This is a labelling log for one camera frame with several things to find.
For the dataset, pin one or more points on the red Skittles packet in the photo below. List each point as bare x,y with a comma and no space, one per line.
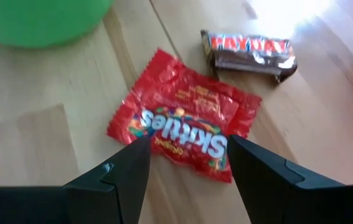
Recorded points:
179,93

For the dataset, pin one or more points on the red candy packets pair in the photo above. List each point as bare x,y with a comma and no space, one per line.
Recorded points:
251,53

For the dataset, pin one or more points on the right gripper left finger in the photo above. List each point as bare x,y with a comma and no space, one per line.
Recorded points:
123,186

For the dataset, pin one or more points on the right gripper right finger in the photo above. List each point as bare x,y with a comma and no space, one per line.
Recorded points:
263,186

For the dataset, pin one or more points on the green plastic bucket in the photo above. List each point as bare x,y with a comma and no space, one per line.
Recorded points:
39,18

